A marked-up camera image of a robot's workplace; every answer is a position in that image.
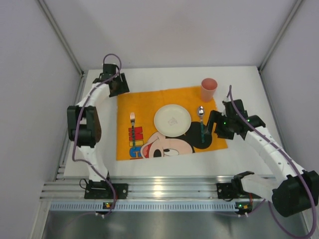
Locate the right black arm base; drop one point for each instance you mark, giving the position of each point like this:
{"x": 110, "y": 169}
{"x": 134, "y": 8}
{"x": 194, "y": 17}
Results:
{"x": 227, "y": 192}

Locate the aluminium mounting rail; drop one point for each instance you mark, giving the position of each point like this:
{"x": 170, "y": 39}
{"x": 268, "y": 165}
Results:
{"x": 145, "y": 188}

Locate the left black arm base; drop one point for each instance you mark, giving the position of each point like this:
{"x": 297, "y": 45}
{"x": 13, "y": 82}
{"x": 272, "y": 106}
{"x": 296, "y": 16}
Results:
{"x": 102, "y": 190}

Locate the orange Mickey Mouse placemat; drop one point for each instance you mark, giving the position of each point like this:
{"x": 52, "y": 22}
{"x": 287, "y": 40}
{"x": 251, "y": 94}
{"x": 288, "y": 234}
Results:
{"x": 149, "y": 142}

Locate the pink plastic cup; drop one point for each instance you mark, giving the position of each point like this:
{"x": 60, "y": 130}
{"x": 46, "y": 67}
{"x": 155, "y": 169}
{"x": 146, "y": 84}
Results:
{"x": 208, "y": 88}

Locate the spoon with teal handle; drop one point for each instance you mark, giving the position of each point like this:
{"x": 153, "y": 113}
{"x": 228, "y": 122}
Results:
{"x": 200, "y": 113}

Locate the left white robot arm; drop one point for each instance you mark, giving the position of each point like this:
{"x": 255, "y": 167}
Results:
{"x": 84, "y": 128}

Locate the perforated grey cable duct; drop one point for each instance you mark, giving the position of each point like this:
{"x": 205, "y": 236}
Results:
{"x": 183, "y": 206}

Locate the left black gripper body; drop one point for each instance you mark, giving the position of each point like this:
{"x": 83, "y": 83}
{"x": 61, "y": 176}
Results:
{"x": 119, "y": 84}

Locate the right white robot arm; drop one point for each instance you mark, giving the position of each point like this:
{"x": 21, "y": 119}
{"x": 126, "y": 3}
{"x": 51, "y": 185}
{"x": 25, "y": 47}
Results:
{"x": 293, "y": 190}

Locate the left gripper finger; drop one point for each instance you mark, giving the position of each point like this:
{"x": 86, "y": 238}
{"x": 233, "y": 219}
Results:
{"x": 124, "y": 88}
{"x": 114, "y": 93}

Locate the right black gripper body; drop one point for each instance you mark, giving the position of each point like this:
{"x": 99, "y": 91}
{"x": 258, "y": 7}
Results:
{"x": 222, "y": 125}

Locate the cream round plate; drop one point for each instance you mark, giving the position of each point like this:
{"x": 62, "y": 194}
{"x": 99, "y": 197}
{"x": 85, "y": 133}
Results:
{"x": 172, "y": 120}

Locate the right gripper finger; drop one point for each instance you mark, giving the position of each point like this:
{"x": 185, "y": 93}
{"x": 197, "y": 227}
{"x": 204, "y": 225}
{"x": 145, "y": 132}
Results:
{"x": 214, "y": 119}
{"x": 225, "y": 134}

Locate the fork with teal handle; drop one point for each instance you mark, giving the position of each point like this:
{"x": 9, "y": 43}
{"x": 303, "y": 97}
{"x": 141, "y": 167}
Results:
{"x": 132, "y": 120}

